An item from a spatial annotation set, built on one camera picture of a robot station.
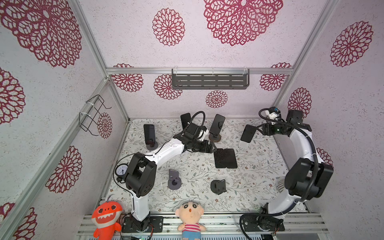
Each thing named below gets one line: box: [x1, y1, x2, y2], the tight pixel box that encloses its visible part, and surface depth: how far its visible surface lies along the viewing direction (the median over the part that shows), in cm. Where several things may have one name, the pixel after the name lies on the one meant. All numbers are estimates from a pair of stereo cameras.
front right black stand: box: [210, 179, 227, 195], surface depth 83 cm
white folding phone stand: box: [239, 140, 250, 149], surface depth 106 cm
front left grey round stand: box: [167, 169, 182, 190], surface depth 87 cm
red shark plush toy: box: [91, 201, 123, 240], surface depth 71 cm
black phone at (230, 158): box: [224, 148, 238, 169], surface depth 100 cm
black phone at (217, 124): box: [209, 114, 226, 136], surface depth 103 cm
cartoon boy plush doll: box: [175, 200, 207, 240], surface depth 70 cm
